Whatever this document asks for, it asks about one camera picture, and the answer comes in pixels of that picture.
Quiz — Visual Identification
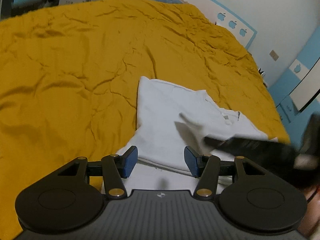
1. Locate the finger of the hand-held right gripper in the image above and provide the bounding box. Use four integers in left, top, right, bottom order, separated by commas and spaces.
204, 136, 297, 166

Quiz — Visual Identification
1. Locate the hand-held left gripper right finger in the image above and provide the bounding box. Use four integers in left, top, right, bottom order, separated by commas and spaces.
184, 146, 267, 198

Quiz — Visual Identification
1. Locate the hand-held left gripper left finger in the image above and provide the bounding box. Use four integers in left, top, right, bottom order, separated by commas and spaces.
57, 146, 139, 198

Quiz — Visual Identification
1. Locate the white printed shirt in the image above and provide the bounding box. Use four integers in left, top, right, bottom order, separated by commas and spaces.
101, 76, 278, 195

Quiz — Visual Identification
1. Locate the person's right forearm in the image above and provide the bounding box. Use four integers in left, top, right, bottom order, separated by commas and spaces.
297, 186, 320, 239

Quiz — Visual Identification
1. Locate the blue and white wardrobe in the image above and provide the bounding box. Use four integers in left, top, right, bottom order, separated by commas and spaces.
267, 34, 320, 125

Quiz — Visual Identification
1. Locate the black and white striped item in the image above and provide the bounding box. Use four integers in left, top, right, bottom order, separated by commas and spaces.
257, 67, 268, 87

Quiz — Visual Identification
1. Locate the yellow blanket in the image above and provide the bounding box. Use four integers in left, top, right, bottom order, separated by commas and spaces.
0, 0, 292, 230

